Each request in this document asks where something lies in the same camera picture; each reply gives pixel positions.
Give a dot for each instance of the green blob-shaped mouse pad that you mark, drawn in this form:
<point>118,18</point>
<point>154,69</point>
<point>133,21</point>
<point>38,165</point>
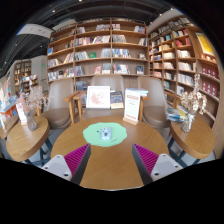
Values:
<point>118,135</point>

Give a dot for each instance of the transparent computer mouse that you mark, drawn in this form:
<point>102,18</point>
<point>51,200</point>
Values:
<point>105,133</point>

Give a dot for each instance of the round wooden side table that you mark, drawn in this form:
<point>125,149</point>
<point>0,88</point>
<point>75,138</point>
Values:
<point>196,140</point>
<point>25,141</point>

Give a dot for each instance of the white sign in wooden base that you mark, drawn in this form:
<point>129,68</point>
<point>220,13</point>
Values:
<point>132,105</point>

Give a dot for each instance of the glass vase with pink flowers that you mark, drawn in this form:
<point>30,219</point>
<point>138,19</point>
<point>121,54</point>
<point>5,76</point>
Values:
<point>31,122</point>

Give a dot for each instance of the white framed floral picture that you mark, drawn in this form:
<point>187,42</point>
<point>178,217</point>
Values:
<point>98,97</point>

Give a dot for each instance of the brown padded wooden armchair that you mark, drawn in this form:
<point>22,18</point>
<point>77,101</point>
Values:
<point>60,100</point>
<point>153,100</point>
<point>106,81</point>

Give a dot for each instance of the distant wooden bookshelf unit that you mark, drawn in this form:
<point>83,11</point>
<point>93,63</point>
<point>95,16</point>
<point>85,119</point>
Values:
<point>21,70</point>

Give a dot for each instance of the stack of pale blue books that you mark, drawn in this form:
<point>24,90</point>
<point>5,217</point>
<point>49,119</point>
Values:
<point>140,91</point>

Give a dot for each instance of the stack of colourful books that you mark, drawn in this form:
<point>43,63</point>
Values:
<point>175,114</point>

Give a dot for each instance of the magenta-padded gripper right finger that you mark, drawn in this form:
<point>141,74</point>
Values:
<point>148,160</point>

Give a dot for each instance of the low book display rack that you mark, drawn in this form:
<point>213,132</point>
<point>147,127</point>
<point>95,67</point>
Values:
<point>29,83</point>

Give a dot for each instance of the curved wooden bookshelf unit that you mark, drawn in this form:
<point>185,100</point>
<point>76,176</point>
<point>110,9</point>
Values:
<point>180,53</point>

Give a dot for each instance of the dark cover book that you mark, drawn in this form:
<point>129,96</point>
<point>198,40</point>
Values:
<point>116,99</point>

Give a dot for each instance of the white hanging ceiling panel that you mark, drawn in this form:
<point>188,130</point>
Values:
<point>35,30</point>

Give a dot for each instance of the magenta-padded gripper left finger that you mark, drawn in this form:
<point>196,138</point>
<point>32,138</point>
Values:
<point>75,160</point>

